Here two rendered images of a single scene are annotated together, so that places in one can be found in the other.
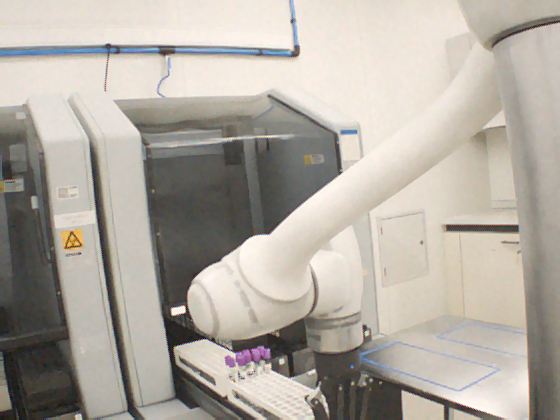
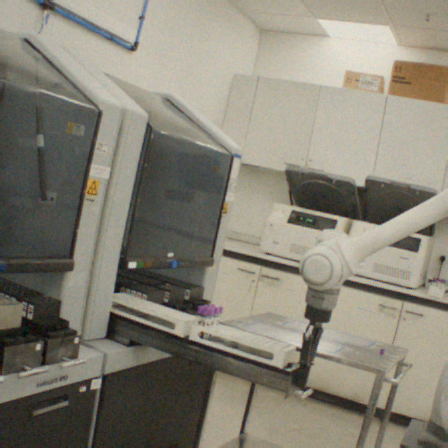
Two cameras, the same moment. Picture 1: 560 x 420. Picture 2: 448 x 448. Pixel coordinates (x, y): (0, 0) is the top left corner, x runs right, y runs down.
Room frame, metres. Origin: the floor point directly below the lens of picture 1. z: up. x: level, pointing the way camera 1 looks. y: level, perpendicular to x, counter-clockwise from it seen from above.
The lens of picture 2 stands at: (-0.39, 1.07, 1.25)
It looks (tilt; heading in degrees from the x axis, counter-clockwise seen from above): 3 degrees down; 326
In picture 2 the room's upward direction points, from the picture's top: 12 degrees clockwise
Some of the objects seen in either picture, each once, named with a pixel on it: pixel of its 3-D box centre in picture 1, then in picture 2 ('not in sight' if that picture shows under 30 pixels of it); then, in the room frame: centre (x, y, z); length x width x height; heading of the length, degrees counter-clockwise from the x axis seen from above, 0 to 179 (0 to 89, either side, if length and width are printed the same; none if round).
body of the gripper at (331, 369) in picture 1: (338, 373); (315, 322); (0.80, -0.06, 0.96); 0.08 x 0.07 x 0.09; 122
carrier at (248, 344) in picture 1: (248, 339); (152, 299); (1.39, 0.13, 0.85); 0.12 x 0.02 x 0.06; 122
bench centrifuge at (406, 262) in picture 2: not in sight; (394, 231); (2.38, -2.15, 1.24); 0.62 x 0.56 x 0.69; 122
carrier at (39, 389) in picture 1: (48, 387); (44, 311); (1.10, 0.60, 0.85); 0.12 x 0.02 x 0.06; 122
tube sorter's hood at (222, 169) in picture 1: (217, 186); (133, 166); (1.63, 0.19, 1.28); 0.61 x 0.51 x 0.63; 122
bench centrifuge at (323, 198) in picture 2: not in sight; (317, 217); (2.87, -1.84, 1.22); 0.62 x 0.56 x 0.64; 120
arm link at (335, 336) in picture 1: (334, 330); (322, 297); (0.80, -0.06, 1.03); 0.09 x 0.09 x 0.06
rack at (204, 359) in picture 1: (213, 367); (150, 315); (1.23, 0.21, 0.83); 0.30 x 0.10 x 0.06; 32
